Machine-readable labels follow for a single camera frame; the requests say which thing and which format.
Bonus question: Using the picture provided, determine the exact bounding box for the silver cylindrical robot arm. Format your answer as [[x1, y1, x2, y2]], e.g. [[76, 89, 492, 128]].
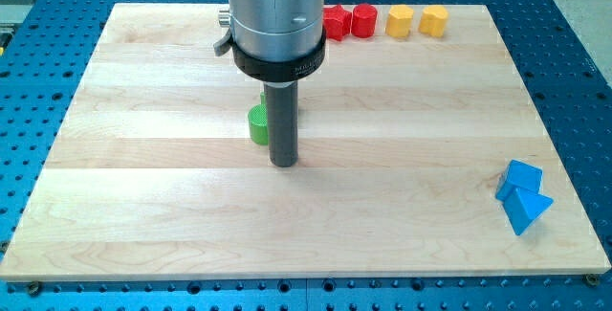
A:
[[213, 0, 326, 84]]

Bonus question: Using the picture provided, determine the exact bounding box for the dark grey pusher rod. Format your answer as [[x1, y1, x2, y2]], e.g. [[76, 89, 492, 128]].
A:
[[264, 81, 298, 167]]

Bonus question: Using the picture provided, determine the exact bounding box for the green cylinder block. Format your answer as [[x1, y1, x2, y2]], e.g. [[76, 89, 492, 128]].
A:
[[248, 104, 269, 145]]

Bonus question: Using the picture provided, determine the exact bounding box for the light wooden board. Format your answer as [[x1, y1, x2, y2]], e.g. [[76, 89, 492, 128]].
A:
[[1, 3, 610, 281]]

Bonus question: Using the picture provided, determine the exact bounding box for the red star block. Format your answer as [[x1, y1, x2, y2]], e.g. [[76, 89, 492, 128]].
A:
[[323, 4, 352, 41]]

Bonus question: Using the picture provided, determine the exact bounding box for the red cylinder block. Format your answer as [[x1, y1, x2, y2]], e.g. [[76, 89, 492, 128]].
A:
[[351, 3, 378, 38]]

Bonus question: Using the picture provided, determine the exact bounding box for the yellow hexagon block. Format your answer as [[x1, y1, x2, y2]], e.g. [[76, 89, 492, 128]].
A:
[[385, 4, 414, 38]]

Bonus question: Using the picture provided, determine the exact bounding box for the yellow heart block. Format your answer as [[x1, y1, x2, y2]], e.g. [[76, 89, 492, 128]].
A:
[[418, 5, 448, 37]]

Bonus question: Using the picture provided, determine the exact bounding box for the blue cube block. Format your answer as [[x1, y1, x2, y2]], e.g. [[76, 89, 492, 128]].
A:
[[495, 160, 543, 201]]

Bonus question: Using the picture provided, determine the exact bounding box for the blue triangle block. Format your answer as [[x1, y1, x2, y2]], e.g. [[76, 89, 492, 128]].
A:
[[503, 188, 554, 236]]

